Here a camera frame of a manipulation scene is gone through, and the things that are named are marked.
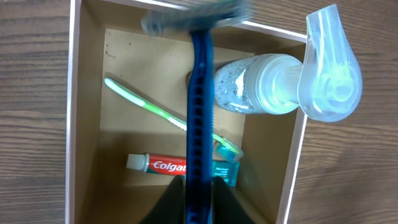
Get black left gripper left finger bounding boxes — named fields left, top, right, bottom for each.
left=140, top=175, right=185, bottom=224

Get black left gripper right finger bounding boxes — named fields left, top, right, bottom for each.
left=212, top=177, right=254, bottom=224

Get Colgate toothpaste tube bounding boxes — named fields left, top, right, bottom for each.
left=126, top=153, right=240, bottom=187

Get green white toothbrush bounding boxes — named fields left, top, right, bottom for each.
left=104, top=77, right=244, bottom=162

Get clear soap pump bottle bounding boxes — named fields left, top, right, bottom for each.
left=214, top=4, right=363, bottom=122

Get blue disposable razor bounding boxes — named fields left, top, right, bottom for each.
left=141, top=0, right=249, bottom=223

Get pink cardboard box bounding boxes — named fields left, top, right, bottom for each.
left=65, top=1, right=307, bottom=223

